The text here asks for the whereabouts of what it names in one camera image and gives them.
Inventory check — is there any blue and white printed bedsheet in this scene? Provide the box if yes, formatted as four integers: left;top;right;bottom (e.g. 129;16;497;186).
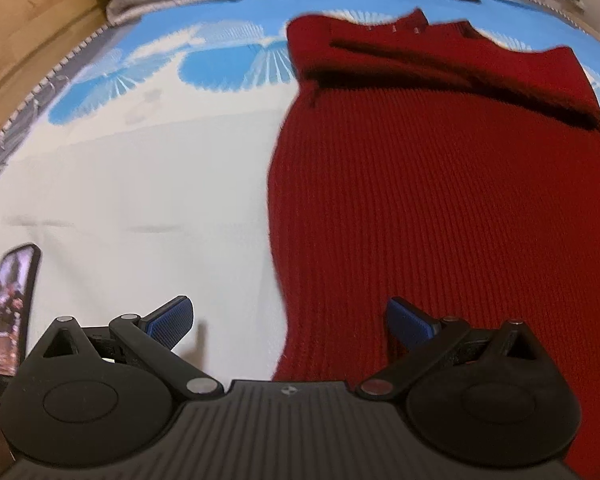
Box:
0;0;600;411

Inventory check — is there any dark red knit sweater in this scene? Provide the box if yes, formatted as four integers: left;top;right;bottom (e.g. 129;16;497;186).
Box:
267;8;600;480

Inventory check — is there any black smartphone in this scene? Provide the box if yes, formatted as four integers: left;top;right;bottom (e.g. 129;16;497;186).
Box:
0;243;42;397

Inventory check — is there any wooden headboard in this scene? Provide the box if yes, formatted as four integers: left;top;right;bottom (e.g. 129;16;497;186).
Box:
0;0;110;147

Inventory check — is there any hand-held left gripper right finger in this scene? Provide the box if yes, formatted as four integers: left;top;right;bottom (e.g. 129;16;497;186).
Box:
355;296;548;403

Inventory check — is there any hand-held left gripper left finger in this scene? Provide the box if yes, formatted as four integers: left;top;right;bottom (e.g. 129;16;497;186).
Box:
40;295;226;402

